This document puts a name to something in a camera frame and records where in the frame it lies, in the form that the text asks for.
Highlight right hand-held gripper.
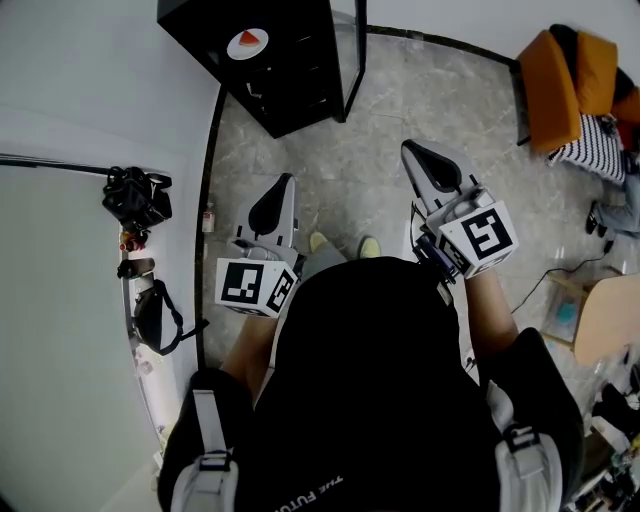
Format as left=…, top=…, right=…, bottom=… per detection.
left=401, top=138, right=520, bottom=280

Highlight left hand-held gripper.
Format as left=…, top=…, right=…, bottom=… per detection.
left=214, top=172, right=307, bottom=320

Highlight white round plate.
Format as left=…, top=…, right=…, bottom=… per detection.
left=225, top=26, right=272, bottom=62

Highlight person's left forearm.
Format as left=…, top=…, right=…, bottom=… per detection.
left=218, top=311, right=282, bottom=402

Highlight person's right forearm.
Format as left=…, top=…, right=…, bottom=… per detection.
left=463, top=268, right=520, bottom=387

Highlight person's grey jeans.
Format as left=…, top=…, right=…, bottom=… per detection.
left=299, top=244, right=349, bottom=282

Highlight black device with screen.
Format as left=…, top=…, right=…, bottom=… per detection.
left=411, top=231, right=459, bottom=287

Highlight black handbag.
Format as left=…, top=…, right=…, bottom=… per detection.
left=101, top=165, right=174, bottom=234

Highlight orange sofa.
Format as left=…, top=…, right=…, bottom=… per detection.
left=514, top=23, right=640, bottom=154

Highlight small red bottles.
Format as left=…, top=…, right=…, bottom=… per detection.
left=119, top=230, right=149, bottom=253

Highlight black flask bottle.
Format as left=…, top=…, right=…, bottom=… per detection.
left=116, top=256, right=157, bottom=280

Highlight black sling bag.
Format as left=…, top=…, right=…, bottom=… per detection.
left=131, top=278, right=211, bottom=358

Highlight wooden framed picture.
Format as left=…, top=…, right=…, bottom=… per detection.
left=541, top=269, right=597, bottom=347

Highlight person's black shirt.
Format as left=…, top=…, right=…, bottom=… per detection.
left=156, top=254, right=587, bottom=512

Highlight light wooden table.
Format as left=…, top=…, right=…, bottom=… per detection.
left=572, top=271, right=640, bottom=367

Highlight pile of assorted clutter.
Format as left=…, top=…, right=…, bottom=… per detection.
left=579, top=349, right=640, bottom=512

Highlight black floor cable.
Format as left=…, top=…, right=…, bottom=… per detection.
left=509, top=239, right=617, bottom=317

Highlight grey left backpack strap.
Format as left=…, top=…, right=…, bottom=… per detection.
left=171, top=386, right=242, bottom=512

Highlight grey backpack strap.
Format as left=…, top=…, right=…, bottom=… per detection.
left=486, top=378, right=564, bottom=512
left=171, top=386, right=242, bottom=512

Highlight grey right backpack strap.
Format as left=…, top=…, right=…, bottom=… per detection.
left=486, top=378, right=564, bottom=512

